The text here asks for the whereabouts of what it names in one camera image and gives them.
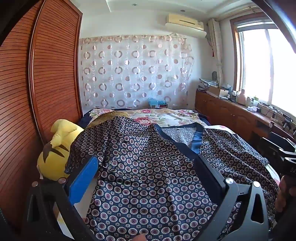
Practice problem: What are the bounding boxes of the black chair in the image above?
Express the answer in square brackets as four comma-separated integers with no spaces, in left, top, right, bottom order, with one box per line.
[260,132,296,163]

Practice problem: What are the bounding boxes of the cardboard box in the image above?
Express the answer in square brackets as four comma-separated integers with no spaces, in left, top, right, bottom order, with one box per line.
[209,85,229,98]

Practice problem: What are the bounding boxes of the golden brown patterned cloth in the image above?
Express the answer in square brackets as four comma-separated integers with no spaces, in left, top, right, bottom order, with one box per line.
[87,111,130,128]

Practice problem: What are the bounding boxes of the person's right hand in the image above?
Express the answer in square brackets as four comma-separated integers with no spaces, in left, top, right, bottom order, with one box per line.
[275,175,296,217]

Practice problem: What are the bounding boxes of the stack of folded cloths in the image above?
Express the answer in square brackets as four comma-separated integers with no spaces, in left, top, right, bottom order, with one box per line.
[199,77,219,90]

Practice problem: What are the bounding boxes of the navy circle-print garment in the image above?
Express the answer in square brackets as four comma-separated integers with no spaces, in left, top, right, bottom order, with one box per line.
[65,116,280,241]

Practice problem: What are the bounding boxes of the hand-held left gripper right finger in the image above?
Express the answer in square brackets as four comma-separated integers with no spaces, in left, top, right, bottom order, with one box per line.
[198,155,270,241]

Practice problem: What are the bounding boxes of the sheer circle-pattern curtain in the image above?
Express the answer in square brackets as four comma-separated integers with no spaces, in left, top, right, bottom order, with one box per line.
[79,34,196,109]

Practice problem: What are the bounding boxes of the floral quilt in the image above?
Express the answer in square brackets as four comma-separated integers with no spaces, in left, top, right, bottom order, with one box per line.
[89,108,206,129]

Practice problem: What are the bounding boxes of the wall air conditioner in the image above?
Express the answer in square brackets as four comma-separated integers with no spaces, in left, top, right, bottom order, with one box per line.
[165,13,207,39]

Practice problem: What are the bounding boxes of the white flower-print bedsheet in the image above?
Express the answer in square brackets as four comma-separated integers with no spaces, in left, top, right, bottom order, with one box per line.
[208,125,281,183]

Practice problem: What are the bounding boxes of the yellow plush toy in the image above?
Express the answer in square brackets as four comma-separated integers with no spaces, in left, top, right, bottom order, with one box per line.
[37,119,85,181]

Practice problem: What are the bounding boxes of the wood-framed window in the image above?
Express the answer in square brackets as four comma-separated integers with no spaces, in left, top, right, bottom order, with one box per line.
[230,11,296,116]

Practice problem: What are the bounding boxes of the blue packet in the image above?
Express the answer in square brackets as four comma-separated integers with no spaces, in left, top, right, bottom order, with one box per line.
[148,98,168,109]

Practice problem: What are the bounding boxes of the bundled window curtain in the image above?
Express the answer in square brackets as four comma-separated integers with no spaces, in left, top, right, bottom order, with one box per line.
[208,18,223,84]

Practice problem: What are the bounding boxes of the wooden sideboard cabinet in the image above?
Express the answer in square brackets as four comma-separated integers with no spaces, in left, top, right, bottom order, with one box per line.
[195,89,296,149]

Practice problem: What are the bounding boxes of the wooden louvered wardrobe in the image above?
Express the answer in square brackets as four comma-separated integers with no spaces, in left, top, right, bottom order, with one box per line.
[0,0,84,232]

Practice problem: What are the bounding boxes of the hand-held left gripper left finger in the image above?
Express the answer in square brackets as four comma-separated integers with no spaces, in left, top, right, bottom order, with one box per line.
[24,156,102,241]

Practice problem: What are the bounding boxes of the white jug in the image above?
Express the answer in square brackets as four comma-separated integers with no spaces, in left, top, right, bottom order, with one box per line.
[237,89,246,105]

